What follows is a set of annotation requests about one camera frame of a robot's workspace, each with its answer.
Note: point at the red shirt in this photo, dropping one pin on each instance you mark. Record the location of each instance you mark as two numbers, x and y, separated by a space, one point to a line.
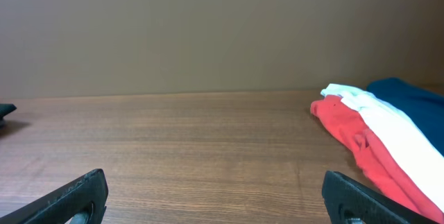
372 157

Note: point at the blue polo shirt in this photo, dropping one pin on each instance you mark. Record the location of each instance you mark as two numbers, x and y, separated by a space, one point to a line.
424 108

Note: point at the black folded garment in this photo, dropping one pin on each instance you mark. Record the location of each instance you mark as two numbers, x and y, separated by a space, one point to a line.
6 109

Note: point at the white shirt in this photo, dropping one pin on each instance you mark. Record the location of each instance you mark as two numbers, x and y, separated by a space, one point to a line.
407 145

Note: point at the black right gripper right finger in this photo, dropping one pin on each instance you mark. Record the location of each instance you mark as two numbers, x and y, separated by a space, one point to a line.
348 201

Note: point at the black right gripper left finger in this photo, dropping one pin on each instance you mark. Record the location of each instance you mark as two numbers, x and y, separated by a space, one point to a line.
79 201

